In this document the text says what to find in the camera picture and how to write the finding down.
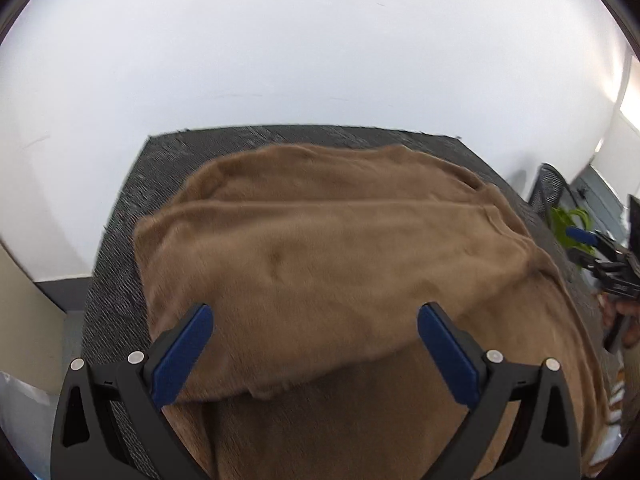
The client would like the green felt tote bag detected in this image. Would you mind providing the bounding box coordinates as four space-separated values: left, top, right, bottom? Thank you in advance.
550 206 597 252

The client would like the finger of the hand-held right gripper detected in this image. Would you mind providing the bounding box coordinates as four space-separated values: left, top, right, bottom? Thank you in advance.
566 226 626 261
575 252 618 273

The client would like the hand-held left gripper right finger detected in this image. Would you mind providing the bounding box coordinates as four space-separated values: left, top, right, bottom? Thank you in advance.
417 301 583 480

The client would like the white plastic bag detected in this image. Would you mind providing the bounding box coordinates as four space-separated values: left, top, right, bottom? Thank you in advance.
0 370 56 466

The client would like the person's right hand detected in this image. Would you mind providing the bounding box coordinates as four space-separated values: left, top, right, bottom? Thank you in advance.
599 294 640 348

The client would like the black mesh metal chair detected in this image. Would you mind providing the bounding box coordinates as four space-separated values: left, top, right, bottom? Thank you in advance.
530 162 583 226

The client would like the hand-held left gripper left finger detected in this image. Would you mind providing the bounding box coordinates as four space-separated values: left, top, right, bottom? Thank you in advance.
50 302 215 480

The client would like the black patterned tablecloth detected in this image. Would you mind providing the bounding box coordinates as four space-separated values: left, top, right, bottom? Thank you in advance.
82 125 603 480

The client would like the brown fleece cloth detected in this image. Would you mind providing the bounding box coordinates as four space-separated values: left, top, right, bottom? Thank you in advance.
134 142 613 480

